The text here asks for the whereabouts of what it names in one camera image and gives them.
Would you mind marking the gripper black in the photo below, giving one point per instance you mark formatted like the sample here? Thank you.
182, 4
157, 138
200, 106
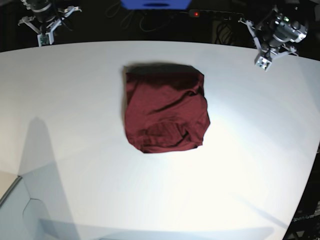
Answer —
277, 33
47, 15

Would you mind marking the dark red t-shirt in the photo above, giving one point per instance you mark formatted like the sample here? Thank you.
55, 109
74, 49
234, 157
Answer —
166, 109

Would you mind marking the black power strip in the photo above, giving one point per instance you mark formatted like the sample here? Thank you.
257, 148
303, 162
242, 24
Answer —
215, 15

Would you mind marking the blue box at top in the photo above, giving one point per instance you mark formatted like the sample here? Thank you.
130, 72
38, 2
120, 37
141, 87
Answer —
155, 4

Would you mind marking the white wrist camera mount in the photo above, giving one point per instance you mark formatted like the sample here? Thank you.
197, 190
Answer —
263, 62
45, 39

